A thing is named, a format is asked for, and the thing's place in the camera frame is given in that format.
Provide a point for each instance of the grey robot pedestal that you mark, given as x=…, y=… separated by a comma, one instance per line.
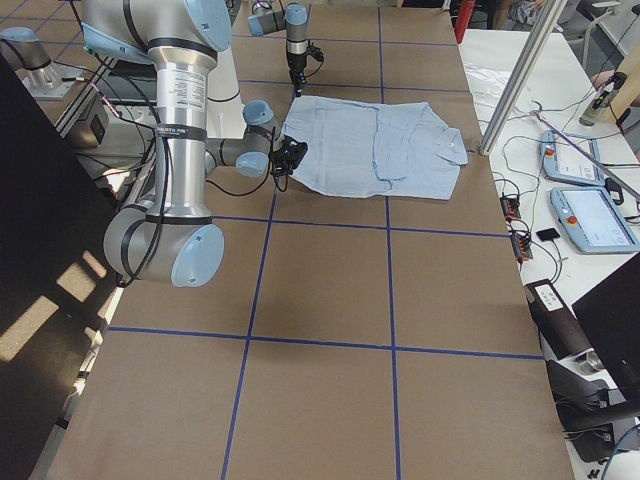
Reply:
x=45, y=80

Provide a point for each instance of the small black square pad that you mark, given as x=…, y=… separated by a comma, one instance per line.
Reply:
x=549, y=234

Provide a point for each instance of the black monitor panel left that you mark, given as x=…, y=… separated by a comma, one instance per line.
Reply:
x=54, y=278

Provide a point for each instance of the red cylinder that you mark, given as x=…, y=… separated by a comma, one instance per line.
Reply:
x=465, y=12

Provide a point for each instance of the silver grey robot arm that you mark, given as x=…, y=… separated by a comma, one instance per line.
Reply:
x=201, y=123
x=293, y=19

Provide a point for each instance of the blue white teach pendant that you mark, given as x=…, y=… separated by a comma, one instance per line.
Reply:
x=591, y=221

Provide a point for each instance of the aluminium frame post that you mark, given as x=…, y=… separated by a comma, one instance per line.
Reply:
x=527, y=59

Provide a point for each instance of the light blue button-up shirt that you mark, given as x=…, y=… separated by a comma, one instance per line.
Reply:
x=361, y=150

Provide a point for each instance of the orange terminal block strip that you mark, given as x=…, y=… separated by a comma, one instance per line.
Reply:
x=519, y=232

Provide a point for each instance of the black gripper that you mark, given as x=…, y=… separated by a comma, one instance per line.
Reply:
x=288, y=158
x=295, y=63

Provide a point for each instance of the black monitor right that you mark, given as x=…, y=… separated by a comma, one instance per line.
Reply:
x=608, y=315

